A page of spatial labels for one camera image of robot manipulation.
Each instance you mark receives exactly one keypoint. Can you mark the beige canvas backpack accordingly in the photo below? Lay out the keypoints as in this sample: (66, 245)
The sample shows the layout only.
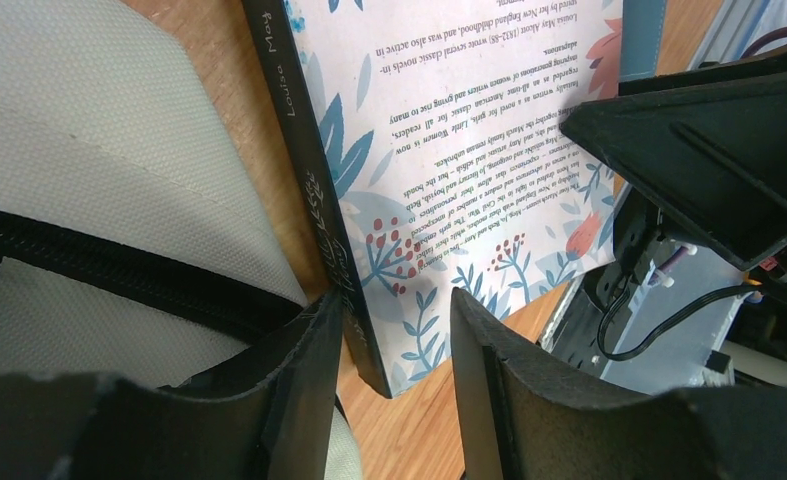
(132, 241)

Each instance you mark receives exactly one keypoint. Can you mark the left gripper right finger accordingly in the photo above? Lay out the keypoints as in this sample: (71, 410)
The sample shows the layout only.
(525, 414)

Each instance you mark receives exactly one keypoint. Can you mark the blue leather wallet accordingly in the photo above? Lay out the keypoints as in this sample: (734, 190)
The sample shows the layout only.
(643, 22)

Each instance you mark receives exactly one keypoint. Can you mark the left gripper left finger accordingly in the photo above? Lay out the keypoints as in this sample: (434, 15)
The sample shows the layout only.
(264, 414)

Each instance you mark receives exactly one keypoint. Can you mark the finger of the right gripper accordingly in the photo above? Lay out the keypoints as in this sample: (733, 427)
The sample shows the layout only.
(708, 147)

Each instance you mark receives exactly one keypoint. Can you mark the floral white cover book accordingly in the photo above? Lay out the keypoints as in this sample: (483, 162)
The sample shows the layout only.
(425, 137)

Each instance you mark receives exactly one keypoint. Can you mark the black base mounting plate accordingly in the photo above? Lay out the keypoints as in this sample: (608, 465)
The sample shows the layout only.
(572, 332)

